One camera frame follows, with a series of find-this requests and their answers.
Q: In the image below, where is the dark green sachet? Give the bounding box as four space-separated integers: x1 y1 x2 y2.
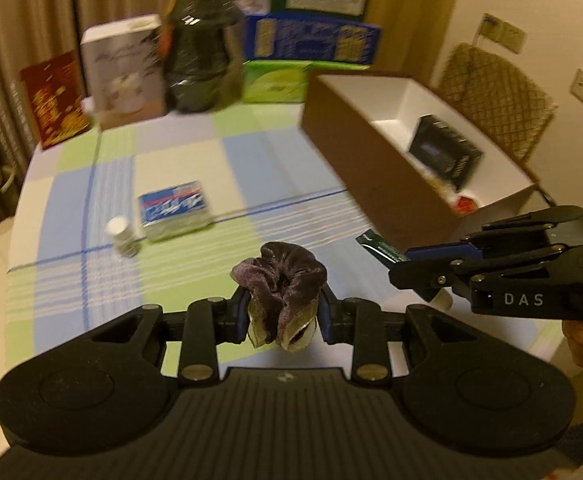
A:
355 229 411 267

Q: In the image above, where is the wall socket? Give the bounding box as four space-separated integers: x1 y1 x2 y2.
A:
479 12 527 53

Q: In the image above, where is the small white bottle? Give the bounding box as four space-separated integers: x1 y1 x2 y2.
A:
104 216 140 258

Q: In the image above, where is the beige curtain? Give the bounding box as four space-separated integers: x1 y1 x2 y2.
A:
0 0 277 181

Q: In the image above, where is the dark plastic-wrapped object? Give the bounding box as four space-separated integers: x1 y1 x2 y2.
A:
164 0 244 113

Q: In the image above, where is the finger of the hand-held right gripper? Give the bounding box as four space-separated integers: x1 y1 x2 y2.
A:
405 205 583 263
389 243 583 305

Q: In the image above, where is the black product box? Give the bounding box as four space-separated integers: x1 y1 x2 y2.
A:
407 115 485 193

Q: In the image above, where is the woven wicker chair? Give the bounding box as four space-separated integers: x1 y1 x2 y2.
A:
434 42 559 206

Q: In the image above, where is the blue printed box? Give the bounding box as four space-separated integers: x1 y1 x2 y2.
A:
244 12 382 68

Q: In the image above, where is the purple velvet scrunchie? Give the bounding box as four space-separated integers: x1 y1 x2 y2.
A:
231 241 328 353

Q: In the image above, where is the blue tissue pack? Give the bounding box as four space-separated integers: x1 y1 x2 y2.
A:
138 179 213 242

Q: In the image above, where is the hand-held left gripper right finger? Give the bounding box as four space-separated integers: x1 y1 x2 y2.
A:
316 285 475 386

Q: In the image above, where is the white appliance box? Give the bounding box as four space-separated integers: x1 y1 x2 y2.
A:
80 14 168 131

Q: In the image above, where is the red snack packet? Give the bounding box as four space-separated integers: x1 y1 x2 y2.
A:
449 195 479 216

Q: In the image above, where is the red gold box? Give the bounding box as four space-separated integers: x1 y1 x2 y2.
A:
20 51 92 151

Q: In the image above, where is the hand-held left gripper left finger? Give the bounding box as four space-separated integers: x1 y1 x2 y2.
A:
88 287 249 386

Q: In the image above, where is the checked cloth desktop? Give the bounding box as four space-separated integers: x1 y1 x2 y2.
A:
6 95 572 381

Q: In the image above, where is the green tissue pack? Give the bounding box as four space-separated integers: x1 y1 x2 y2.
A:
242 59 322 104

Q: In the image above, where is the brown cardboard box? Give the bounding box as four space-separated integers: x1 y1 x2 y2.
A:
301 74 542 251

